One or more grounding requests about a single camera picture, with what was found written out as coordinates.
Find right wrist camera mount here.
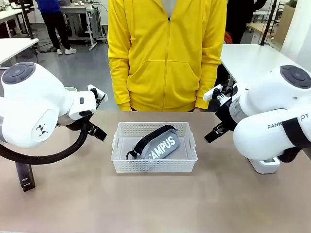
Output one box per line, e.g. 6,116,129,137
203,83,235,102

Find wooden cabinet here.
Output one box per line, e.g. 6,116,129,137
276,4,296,47

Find background person in black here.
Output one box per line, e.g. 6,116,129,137
225,0,267,44

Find grey CAMPUS pencil pouch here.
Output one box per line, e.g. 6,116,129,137
125,124,179,161

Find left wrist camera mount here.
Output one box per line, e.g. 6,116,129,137
87,84,108,109

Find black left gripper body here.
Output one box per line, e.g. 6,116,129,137
57,113,97,132

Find white tape dispenser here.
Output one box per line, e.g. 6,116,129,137
247,156,281,175

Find white perforated plastic basket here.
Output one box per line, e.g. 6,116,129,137
111,121,199,173

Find background person black trousers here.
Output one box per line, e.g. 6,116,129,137
35,0,77,56

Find grey mesh cable sleeve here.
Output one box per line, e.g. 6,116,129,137
229,96,246,124

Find dark brown stapler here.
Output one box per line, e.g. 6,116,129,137
15,161,36,192

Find black background stand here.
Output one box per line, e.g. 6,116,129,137
20,0,35,40

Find white background desk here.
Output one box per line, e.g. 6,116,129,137
0,8,24,37

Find black left arm cable sleeve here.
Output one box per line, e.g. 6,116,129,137
0,118,89,163

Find wooden background table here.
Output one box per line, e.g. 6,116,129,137
246,23,277,44

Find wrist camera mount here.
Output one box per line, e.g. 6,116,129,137
87,84,108,109
203,83,235,102

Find black right arm cable sleeve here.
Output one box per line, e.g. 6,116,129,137
278,118,311,164

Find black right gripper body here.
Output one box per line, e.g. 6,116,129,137
215,97,240,132

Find grey equipment desk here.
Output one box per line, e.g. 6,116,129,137
59,0,107,51

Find black arm cable sleeve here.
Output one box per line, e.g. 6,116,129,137
0,118,89,163
278,118,311,164

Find person in yellow hoodie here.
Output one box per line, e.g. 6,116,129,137
107,0,228,112

